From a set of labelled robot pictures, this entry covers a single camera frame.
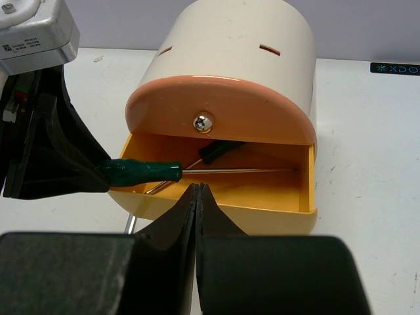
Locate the yellow drawer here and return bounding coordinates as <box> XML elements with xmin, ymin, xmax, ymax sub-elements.
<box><xmin>109</xmin><ymin>134</ymin><xmax>318</xmax><ymax>235</ymax></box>

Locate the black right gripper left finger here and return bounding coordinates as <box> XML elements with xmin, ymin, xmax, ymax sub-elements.
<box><xmin>1</xmin><ymin>184</ymin><xmax>199</xmax><ymax>314</ymax></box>

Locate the orange top drawer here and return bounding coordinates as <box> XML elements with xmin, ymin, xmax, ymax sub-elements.
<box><xmin>125</xmin><ymin>75</ymin><xmax>316</xmax><ymax>145</ymax></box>

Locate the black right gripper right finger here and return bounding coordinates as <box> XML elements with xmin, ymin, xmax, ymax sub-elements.
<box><xmin>196</xmin><ymin>184</ymin><xmax>371</xmax><ymax>314</ymax></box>

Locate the cream cylindrical drawer cabinet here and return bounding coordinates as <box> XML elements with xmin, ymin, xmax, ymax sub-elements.
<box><xmin>139</xmin><ymin>1</ymin><xmax>316</xmax><ymax>132</ymax></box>

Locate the silver combination wrench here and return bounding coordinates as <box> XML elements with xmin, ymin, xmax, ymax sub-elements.
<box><xmin>124</xmin><ymin>213</ymin><xmax>137</xmax><ymax>234</ymax></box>

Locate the large green screwdriver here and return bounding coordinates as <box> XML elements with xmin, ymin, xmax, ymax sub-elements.
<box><xmin>146</xmin><ymin>140</ymin><xmax>247</xmax><ymax>195</ymax></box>

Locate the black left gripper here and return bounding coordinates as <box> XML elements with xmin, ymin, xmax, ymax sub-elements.
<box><xmin>1</xmin><ymin>66</ymin><xmax>110</xmax><ymax>199</ymax></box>

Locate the medium green screwdriver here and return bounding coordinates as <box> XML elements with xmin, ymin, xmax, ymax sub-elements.
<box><xmin>96</xmin><ymin>159</ymin><xmax>297</xmax><ymax>187</ymax></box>

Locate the right blue logo sticker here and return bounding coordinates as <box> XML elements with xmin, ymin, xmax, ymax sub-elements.
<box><xmin>370</xmin><ymin>62</ymin><xmax>420</xmax><ymax>76</ymax></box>

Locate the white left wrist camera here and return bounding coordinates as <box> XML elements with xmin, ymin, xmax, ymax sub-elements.
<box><xmin>1</xmin><ymin>0</ymin><xmax>80</xmax><ymax>75</ymax></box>

